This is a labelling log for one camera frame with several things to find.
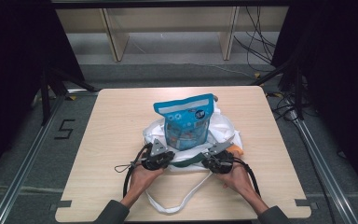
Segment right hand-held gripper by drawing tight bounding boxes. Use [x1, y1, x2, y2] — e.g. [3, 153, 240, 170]
[201, 141, 235, 175]

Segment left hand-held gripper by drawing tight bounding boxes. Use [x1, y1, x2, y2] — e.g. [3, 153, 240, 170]
[141, 138, 176, 172]

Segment white tote bag coloured blobs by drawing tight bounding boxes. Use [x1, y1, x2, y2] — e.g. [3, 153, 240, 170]
[142, 101, 245, 216]

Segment blue snack packet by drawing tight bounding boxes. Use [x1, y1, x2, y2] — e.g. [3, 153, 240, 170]
[152, 92, 216, 152]

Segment person's right hand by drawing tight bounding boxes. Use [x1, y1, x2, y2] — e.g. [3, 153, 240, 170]
[215, 162, 256, 201]

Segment person's left hand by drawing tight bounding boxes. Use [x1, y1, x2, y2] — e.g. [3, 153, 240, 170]
[127, 163, 166, 201]

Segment black tripod stand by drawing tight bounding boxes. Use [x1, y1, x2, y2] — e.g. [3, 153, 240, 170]
[39, 65, 100, 126]
[249, 59, 305, 121]

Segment light wooden bench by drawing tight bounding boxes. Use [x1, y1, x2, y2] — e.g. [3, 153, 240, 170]
[55, 6, 290, 63]

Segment black curtain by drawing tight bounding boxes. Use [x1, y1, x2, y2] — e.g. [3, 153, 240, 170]
[0, 0, 86, 185]
[270, 0, 358, 204]

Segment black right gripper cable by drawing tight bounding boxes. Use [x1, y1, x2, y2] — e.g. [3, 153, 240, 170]
[232, 156, 262, 198]

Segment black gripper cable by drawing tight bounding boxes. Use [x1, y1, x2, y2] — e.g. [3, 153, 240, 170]
[232, 156, 262, 198]
[114, 142, 154, 199]

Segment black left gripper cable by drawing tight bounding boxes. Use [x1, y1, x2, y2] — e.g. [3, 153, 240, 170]
[114, 142, 154, 199]

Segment black floor cable bundle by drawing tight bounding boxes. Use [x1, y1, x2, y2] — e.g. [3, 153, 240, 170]
[265, 89, 304, 123]

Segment metal floor rail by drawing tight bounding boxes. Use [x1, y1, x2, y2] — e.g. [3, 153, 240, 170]
[288, 111, 358, 224]
[0, 88, 101, 224]

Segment hanging black cable bundle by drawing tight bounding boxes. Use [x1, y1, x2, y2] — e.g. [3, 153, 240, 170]
[232, 6, 278, 73]

